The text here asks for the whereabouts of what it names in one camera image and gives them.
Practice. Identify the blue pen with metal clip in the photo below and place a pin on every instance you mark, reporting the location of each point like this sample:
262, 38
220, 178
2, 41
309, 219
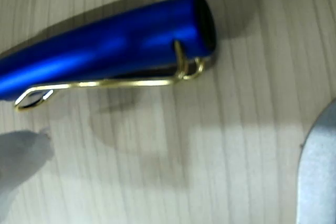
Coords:
105, 48

